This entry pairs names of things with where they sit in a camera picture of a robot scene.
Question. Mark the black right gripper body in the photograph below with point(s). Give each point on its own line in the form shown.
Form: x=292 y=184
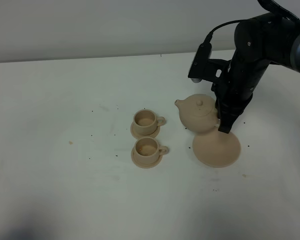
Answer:
x=237 y=83

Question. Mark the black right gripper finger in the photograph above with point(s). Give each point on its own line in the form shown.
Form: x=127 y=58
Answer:
x=227 y=119

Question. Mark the tan ceramic teapot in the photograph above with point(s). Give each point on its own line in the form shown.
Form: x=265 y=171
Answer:
x=197 y=113

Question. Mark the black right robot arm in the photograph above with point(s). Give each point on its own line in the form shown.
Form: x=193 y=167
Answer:
x=271 y=38

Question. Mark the large tan teapot saucer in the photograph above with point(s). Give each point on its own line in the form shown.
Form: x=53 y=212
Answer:
x=216 y=149

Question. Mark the far tan teacup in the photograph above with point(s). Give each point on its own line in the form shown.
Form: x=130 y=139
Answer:
x=146 y=122

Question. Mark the tan teacup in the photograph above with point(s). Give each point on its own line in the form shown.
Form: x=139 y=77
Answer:
x=147 y=150
x=146 y=122

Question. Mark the near tan teacup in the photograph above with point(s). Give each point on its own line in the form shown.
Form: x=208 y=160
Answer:
x=147 y=150

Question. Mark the far small tan saucer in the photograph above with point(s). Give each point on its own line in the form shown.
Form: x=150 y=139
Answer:
x=140 y=135

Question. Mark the small tan saucer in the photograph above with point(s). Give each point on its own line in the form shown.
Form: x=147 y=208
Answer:
x=140 y=135
x=143 y=165

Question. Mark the near small tan saucer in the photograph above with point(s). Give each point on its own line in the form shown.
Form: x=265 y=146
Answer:
x=143 y=165

